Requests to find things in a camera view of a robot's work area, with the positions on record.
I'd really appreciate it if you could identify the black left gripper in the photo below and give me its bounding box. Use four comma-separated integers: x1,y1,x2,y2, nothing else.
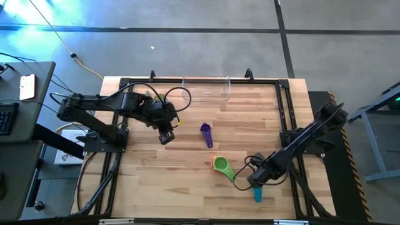
146,101,179,145

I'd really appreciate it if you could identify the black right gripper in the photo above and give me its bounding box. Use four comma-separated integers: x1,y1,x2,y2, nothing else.
246,152,284,188

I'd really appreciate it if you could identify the teal measuring cup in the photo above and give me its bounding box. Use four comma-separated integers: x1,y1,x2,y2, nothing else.
252,186,264,203

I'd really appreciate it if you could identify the small indigo measuring cup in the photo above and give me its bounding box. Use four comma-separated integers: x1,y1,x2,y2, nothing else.
199,122,214,149

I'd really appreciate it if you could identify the green measuring cup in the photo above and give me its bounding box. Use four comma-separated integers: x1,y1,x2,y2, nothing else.
213,156,236,183

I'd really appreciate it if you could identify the clear plastic basket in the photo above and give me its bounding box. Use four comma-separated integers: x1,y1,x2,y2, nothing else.
181,75,233,111

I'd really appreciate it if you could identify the black hazard striped mat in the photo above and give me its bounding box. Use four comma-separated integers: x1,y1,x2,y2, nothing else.
307,90,373,223

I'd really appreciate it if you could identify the white printed booklet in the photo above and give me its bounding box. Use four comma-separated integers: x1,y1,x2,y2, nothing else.
54,129,92,166

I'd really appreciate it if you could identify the blue-grey metal table stand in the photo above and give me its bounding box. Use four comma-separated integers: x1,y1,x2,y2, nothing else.
347,81,400,184

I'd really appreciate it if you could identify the white phone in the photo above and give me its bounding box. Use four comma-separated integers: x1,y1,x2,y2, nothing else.
19,73,37,101

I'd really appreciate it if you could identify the grey desk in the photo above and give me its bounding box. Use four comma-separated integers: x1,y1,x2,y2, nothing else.
0,61,57,221

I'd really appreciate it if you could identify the black keyboard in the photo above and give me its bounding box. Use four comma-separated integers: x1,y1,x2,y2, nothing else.
0,102,20,136

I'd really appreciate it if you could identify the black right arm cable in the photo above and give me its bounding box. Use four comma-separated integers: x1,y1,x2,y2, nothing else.
232,154,293,192

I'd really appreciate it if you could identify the short silver aluminium rail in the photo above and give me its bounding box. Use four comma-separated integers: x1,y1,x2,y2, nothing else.
273,219,310,225
99,218,136,225

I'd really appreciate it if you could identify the black aluminium table frame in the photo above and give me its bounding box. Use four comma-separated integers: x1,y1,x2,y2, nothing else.
70,76,337,219

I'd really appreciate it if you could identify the yellow floor cable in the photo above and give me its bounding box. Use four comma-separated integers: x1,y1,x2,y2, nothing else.
28,0,105,81

